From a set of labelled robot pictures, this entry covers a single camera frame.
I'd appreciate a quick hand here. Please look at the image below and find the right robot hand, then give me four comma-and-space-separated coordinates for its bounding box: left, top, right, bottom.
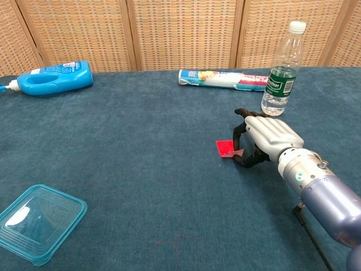
232, 107, 305, 169

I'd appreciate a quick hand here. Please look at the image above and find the red packet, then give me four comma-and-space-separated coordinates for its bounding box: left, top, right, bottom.
215, 138, 245, 159

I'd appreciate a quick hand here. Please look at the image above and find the clear water bottle green label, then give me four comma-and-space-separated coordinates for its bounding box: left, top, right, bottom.
261, 20, 307, 117

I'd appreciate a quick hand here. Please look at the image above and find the plastic wrap roll box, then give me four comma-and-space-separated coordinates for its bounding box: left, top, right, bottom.
178, 69, 270, 93

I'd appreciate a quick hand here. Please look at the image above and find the woven rattan folding screen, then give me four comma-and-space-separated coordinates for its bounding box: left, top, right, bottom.
0, 0, 361, 77

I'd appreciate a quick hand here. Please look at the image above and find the teal table cloth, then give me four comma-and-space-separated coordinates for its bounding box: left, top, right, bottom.
0, 66, 361, 271

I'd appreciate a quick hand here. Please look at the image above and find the blue detergent bottle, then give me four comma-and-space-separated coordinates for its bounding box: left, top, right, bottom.
0, 59, 94, 97

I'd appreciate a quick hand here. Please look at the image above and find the blue transparent container lid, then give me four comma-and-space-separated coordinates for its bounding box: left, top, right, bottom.
0, 184, 88, 267

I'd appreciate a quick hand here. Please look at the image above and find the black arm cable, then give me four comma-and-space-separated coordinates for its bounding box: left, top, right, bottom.
292, 204, 335, 271

